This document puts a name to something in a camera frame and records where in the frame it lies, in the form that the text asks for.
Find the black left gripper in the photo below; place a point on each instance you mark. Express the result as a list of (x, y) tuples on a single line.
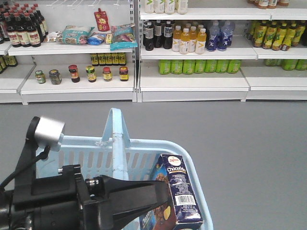
[(63, 202)]

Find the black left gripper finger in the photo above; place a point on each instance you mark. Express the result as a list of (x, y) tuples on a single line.
[(116, 202)]

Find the teal snack bag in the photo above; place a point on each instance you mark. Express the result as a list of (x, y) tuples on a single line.
[(123, 37)]

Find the white blue snack bag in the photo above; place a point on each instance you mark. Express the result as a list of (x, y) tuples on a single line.
[(75, 35)]

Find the dark blue Chocofella cookie box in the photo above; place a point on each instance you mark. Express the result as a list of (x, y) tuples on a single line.
[(181, 211)]

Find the red spout pouch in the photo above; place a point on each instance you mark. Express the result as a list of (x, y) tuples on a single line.
[(101, 19)]

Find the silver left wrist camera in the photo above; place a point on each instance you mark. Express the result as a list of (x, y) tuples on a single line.
[(49, 132)]

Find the white store shelving unit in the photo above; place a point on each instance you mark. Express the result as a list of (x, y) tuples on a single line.
[(55, 72)]

